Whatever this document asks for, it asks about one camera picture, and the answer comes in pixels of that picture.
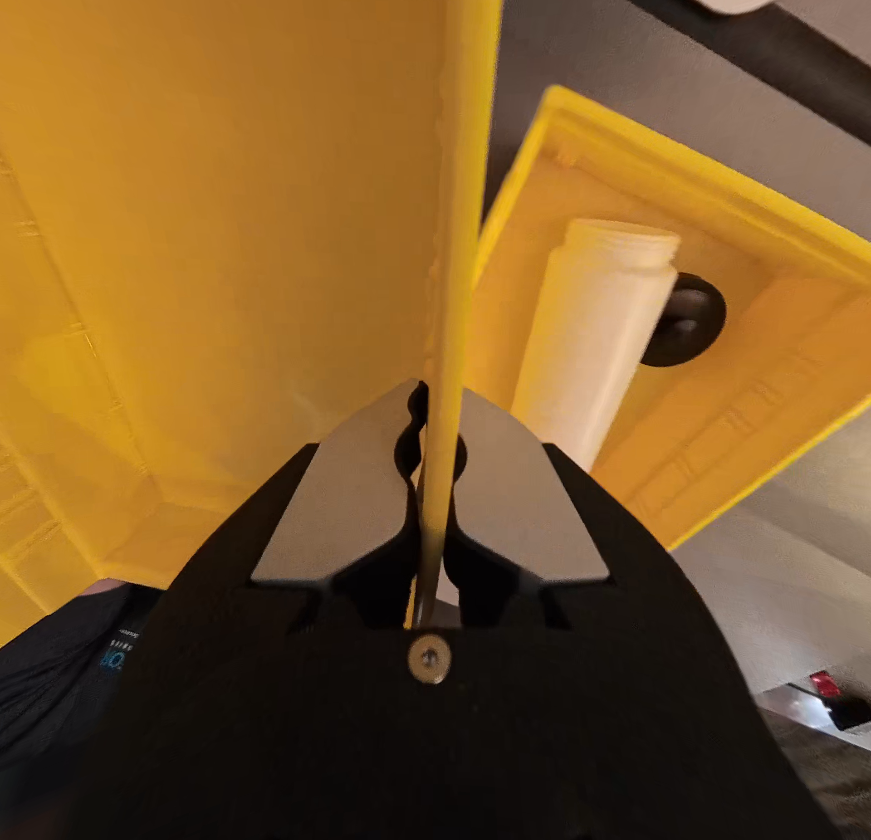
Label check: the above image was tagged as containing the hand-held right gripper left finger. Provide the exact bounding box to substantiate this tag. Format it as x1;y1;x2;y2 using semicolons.
252;382;420;596

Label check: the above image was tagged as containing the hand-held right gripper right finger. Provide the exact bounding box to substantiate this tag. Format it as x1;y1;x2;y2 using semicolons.
443;385;611;593

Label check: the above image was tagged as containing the white plastic bottle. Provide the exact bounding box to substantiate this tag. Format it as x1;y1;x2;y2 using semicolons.
509;219;683;474

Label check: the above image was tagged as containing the black bottle lid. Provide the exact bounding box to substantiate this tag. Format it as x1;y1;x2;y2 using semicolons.
640;272;729;370

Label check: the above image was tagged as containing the yellow plastic bin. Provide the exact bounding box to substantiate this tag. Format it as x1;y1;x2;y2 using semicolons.
469;85;871;554
0;0;509;627

